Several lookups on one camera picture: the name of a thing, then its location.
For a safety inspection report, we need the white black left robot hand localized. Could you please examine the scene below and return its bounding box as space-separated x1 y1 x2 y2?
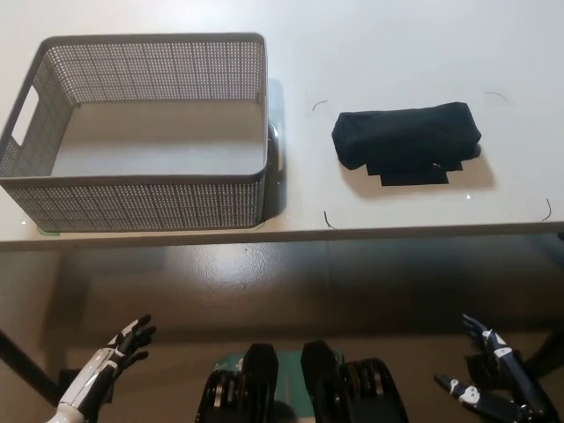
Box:
56 313 158 412

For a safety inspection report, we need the dark black right robot hand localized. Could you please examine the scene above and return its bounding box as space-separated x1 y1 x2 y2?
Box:
434 312 560 423

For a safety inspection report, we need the black table leg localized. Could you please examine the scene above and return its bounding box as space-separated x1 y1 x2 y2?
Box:
0 328 61 409

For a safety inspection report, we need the black ribbed robot body block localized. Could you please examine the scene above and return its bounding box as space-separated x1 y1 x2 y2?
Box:
300 340 409 423
192 342 283 423

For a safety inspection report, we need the grey perforated plastic basket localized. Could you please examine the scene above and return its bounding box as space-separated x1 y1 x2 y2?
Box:
0 31 271 234

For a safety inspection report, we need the black fabric pencil case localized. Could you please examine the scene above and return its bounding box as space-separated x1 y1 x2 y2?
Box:
330 101 482 171

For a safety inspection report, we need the black tape patch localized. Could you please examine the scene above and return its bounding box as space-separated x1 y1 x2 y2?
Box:
363 159 464 188

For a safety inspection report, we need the dark curved chair base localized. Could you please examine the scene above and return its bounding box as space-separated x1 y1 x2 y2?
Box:
523 330 564 380

